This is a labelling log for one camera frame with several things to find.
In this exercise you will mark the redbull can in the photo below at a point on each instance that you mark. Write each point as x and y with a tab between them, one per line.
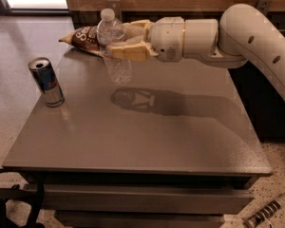
43	73

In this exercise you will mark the left metal wall bracket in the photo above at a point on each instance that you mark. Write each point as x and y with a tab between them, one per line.
116	5

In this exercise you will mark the metal wall bracket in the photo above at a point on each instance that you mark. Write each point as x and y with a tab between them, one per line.
263	6
116	5

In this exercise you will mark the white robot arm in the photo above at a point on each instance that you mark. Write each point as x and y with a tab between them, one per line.
242	34

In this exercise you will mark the striped cylindrical tool on floor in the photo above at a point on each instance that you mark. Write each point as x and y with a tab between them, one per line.
265	213

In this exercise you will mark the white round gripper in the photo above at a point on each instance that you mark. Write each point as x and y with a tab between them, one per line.
166	38

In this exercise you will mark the right metal wall bracket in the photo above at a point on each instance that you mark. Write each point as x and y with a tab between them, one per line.
263	6

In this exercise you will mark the clear plastic water bottle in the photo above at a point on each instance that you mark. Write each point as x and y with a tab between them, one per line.
111	30

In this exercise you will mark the grey table drawer unit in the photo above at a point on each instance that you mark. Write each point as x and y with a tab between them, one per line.
95	200

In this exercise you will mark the brown yellow chip bag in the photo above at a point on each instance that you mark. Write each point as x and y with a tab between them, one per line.
84	38

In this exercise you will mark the black chair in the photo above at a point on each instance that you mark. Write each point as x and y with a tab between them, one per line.
33	198

